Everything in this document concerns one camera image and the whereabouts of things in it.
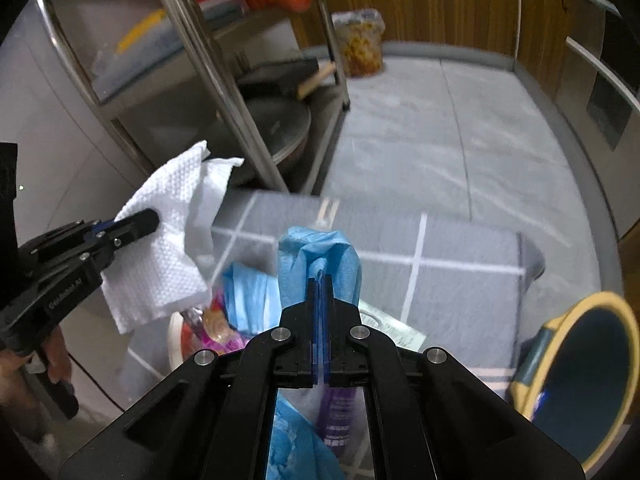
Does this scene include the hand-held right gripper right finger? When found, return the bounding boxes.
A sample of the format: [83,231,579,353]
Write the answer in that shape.
[322,273,586,480]

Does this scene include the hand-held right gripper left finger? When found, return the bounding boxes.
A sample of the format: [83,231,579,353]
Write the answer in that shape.
[59,279,321,480]

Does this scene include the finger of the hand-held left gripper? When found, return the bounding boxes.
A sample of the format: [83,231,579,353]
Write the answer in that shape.
[17,219,113,261]
[30,208,161,283]

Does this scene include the white paper towel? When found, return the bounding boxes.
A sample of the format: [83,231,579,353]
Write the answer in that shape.
[102,140,246,335]

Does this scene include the green and white packet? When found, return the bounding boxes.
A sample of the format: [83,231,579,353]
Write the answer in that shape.
[359,300,427,352]

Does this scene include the light blue plastic bag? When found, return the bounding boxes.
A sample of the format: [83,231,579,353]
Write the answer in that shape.
[220,262,347,480]

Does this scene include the purple packet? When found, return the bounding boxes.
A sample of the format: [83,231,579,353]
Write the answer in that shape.
[311,385,370,459]

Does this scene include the pink wrapper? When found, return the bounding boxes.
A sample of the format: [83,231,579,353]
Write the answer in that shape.
[201,294,247,352]

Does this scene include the white disposable bowl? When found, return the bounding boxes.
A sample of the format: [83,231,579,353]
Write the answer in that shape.
[166,310,211,376]

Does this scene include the blue bin with yellow rim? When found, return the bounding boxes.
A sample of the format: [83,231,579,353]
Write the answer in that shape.
[505,291,637,480]

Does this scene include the person's left hand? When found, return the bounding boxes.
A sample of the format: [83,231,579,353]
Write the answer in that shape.
[0,327,74,411]

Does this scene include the grey rug with white lines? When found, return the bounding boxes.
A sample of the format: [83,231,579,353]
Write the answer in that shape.
[120,191,548,480]

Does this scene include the clear plastic storage box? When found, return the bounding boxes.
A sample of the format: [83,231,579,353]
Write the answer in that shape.
[92,10,187,102]

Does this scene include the round dark frying pan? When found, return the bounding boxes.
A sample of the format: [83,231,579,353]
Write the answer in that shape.
[220,97,313,181]

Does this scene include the metal kitchen rack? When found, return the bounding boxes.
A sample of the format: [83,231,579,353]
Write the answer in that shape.
[35,0,351,196]

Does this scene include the yellow snack bag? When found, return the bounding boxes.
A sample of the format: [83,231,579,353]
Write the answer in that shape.
[331,8,386,78]

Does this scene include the stainless steel oven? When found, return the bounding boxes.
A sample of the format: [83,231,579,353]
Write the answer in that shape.
[550,0,640,241]

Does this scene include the wooden kitchen cabinets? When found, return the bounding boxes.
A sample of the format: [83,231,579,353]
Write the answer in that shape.
[272,0,576,93]

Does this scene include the black pan with wooden handle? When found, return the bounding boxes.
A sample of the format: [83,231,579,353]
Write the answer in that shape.
[237,57,337,100]

